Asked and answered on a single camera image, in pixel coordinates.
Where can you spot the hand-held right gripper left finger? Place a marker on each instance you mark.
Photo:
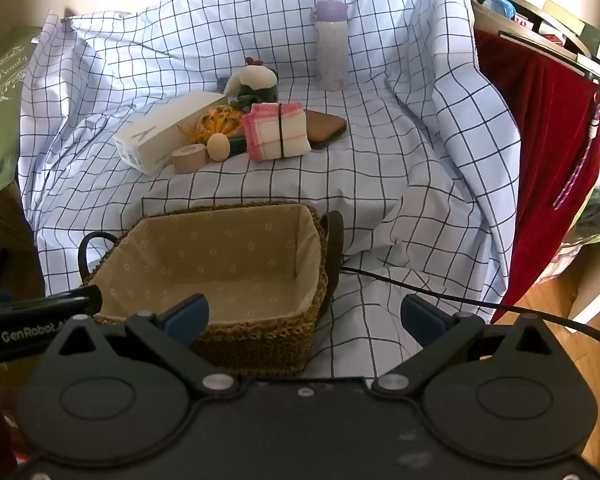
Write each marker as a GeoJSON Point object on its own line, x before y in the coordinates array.
{"type": "Point", "coordinates": [187, 317]}

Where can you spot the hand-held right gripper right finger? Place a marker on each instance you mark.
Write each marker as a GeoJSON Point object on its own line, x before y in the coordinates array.
{"type": "Point", "coordinates": [422, 320]}

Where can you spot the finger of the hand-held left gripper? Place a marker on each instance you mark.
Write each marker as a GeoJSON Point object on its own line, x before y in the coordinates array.
{"type": "Point", "coordinates": [75, 297]}

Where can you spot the woven basket with fabric lining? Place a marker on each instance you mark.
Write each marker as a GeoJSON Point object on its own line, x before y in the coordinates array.
{"type": "Point", "coordinates": [205, 260]}

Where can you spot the pink and white towel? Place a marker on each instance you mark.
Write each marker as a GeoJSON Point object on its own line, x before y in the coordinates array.
{"type": "Point", "coordinates": [265, 135]}

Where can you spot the yellow embroidered pouch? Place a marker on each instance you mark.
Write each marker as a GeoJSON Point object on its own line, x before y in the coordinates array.
{"type": "Point", "coordinates": [222, 120]}

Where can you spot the white and green plush toy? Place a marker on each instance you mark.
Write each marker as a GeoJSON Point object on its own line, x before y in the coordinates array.
{"type": "Point", "coordinates": [252, 80]}

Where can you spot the brown wooden furniture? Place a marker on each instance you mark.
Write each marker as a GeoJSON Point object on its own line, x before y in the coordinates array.
{"type": "Point", "coordinates": [5, 240]}

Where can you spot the white checked cloth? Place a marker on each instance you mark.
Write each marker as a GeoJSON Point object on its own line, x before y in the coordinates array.
{"type": "Point", "coordinates": [405, 185]}

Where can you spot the beige tape roll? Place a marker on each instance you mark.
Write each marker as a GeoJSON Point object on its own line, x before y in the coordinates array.
{"type": "Point", "coordinates": [187, 160]}

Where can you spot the cream wooden egg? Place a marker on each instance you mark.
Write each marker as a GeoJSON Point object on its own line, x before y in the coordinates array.
{"type": "Point", "coordinates": [219, 147]}

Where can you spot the white cardboard box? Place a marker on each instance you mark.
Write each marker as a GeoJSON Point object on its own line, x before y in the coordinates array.
{"type": "Point", "coordinates": [155, 140]}

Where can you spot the small teal object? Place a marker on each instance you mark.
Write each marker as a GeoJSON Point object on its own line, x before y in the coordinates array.
{"type": "Point", "coordinates": [237, 146]}

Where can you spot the green printed bag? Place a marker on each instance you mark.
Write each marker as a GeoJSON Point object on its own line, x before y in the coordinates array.
{"type": "Point", "coordinates": [5, 110]}

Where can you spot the brown cylindrical roll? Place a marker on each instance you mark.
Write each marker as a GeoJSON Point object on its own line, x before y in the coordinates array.
{"type": "Point", "coordinates": [327, 127]}

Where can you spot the red velvet cloth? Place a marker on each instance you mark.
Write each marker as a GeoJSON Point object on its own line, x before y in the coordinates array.
{"type": "Point", "coordinates": [540, 135]}

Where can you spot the dark wooden shelf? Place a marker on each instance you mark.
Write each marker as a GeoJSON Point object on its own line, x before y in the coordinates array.
{"type": "Point", "coordinates": [545, 42]}

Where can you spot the blue ball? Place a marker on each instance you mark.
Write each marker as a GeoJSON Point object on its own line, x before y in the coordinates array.
{"type": "Point", "coordinates": [497, 8]}

